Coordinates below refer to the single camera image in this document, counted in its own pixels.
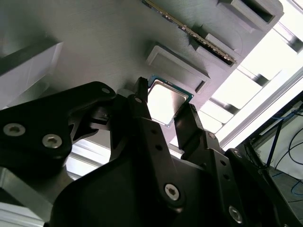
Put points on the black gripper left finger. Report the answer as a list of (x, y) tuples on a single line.
[(35, 132)]

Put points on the silver CPU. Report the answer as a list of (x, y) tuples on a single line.
[(165, 101)]

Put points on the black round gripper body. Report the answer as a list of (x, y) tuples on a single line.
[(118, 201)]

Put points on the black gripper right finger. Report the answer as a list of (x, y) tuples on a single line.
[(225, 170)]

